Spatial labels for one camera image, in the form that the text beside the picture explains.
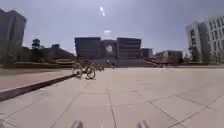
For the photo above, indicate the pale paved plaza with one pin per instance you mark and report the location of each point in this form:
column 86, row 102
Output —
column 140, row 96

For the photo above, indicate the grey stone kerb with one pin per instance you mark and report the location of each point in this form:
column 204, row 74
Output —
column 30, row 88

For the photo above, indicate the bicycle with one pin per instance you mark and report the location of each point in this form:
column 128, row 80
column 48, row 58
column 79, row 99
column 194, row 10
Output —
column 89, row 72

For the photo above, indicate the low pale building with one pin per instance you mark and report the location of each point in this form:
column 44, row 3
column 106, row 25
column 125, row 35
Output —
column 170, row 55

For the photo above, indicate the small dark building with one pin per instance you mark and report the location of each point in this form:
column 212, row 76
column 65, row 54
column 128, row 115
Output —
column 146, row 53

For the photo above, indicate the low dark building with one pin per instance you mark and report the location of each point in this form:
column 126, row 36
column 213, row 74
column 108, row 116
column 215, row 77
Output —
column 56, row 53

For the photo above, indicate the white multi-storey building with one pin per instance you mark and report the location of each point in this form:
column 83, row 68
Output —
column 208, row 40

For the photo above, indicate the robot's own part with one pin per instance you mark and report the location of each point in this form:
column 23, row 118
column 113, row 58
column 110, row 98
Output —
column 143, row 124
column 77, row 124

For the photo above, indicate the tree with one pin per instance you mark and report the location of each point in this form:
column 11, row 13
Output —
column 35, row 46

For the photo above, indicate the reddish raised paved platform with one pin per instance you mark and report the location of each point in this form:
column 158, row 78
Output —
column 26, row 79

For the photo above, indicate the large grey building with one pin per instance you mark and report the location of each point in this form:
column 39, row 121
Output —
column 11, row 36

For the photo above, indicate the wide stone steps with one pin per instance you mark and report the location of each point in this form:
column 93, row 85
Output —
column 130, row 63

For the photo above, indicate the dark block building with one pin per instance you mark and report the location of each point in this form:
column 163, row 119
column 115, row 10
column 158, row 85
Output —
column 128, row 48

